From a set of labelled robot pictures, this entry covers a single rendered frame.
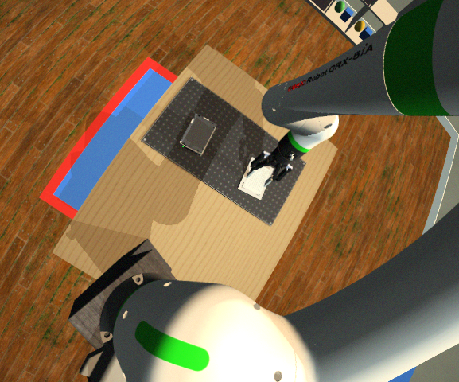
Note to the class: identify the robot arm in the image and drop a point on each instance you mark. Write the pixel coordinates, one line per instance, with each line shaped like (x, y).
(393, 319)

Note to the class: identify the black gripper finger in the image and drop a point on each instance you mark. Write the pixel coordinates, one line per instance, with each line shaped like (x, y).
(280, 176)
(258, 163)

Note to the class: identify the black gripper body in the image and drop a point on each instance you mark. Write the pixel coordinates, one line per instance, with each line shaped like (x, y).
(278, 156)

